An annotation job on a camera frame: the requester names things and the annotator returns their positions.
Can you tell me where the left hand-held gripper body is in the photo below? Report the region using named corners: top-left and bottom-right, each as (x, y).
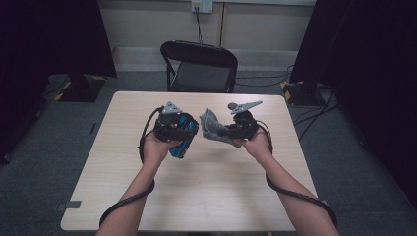
top-left (152, 101), bottom-right (182, 143)

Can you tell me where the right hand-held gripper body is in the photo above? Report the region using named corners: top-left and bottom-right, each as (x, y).
top-left (229, 100), bottom-right (264, 142)

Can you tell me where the blue toy car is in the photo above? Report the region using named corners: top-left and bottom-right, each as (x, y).
top-left (168, 114), bottom-right (200, 160)

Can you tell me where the grey terry cloth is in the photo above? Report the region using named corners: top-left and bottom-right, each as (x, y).
top-left (200, 107), bottom-right (242, 149)

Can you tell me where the person's right hand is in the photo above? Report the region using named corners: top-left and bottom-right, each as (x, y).
top-left (235, 127), bottom-right (273, 165)

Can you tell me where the person's left hand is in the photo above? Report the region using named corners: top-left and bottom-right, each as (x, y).
top-left (142, 132), bottom-right (181, 168)

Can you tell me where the black folding chair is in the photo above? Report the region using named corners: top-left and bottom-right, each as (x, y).
top-left (159, 39), bottom-right (239, 94)

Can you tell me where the black stand base striped tape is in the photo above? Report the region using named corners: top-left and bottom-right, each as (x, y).
top-left (279, 80), bottom-right (326, 107)
top-left (53, 73), bottom-right (107, 103)

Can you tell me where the black curtain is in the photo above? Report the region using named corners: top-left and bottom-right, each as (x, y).
top-left (289, 0), bottom-right (417, 210)
top-left (0, 0), bottom-right (118, 165)

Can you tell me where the black floor cable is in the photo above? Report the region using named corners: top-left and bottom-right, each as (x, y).
top-left (235, 64), bottom-right (294, 89)

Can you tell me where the bundle of black floor cables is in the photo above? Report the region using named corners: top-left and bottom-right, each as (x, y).
top-left (293, 91), bottom-right (340, 142)

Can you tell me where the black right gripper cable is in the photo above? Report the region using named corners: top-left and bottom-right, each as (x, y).
top-left (257, 119), bottom-right (338, 229)

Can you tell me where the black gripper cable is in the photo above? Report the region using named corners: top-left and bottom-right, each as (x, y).
top-left (257, 119), bottom-right (338, 229)
top-left (98, 106), bottom-right (165, 229)

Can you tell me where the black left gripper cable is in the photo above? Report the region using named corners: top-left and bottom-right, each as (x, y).
top-left (98, 106), bottom-right (165, 229)

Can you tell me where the black socket cable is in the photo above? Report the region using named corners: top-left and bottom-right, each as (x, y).
top-left (195, 6), bottom-right (204, 44)

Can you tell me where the white wall socket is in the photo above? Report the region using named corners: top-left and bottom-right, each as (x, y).
top-left (191, 0), bottom-right (214, 14)

